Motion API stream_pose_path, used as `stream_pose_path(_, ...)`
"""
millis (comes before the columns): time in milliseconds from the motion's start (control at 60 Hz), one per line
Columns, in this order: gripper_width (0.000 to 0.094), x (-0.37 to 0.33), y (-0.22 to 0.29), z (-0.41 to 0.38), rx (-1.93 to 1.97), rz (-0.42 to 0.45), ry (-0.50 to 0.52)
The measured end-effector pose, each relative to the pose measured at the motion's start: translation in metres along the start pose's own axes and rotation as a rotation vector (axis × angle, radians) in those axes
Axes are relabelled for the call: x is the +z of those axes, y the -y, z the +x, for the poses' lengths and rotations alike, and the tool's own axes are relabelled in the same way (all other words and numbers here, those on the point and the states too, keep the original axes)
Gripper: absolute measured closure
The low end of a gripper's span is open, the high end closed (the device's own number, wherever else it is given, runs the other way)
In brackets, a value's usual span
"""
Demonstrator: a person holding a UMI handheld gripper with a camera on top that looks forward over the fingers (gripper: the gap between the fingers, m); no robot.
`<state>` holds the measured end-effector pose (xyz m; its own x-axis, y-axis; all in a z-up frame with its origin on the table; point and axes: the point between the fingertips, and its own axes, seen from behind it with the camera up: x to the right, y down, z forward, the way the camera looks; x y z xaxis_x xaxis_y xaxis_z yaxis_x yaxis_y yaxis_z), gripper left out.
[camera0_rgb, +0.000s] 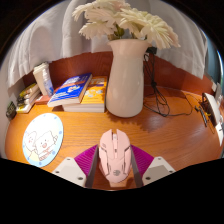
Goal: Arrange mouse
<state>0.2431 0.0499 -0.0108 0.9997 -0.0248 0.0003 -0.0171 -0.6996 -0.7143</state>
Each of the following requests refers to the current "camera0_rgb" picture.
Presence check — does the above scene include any round cartoon print mouse pad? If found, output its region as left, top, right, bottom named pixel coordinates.
left=21, top=112, right=64, bottom=168

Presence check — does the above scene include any thin dark book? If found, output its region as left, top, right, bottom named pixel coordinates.
left=17, top=88, right=40, bottom=103

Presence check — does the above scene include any pink computer mouse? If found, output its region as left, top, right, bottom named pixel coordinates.
left=97, top=128, right=133, bottom=184

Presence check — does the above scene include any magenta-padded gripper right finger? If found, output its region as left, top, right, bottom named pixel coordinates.
left=129, top=144, right=176, bottom=188

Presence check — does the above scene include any white curtain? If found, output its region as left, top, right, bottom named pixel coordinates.
left=6, top=0, right=208, bottom=89

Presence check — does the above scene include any white and yellow book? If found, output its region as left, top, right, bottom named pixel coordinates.
left=15, top=97, right=42, bottom=114

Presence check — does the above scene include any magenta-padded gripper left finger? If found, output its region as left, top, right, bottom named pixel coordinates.
left=52, top=145, right=100, bottom=189

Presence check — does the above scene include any dark green mug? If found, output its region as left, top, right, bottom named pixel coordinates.
left=5, top=100, right=18, bottom=121

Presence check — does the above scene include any white tilted laptop stand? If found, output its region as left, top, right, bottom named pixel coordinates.
left=201, top=92, right=224, bottom=146

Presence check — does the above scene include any reddish brown book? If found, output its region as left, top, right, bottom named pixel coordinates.
left=34, top=94, right=52, bottom=106

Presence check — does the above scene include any black cable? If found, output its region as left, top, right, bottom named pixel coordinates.
left=143, top=46, right=203, bottom=118

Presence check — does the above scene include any thick dark book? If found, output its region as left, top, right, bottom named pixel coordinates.
left=16, top=92, right=41, bottom=108

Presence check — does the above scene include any window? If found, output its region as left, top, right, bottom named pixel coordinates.
left=204, top=33, right=224, bottom=101

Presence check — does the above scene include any yellow and black book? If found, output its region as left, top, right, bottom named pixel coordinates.
left=18, top=82, right=39, bottom=98

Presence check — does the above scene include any white ceramic pitcher vase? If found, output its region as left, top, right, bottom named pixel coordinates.
left=105, top=38, right=150, bottom=119

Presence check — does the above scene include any cream lidded tumbler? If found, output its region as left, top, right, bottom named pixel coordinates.
left=32, top=62, right=51, bottom=98

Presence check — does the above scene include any orange cover book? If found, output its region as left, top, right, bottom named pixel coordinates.
left=62, top=76, right=109, bottom=114

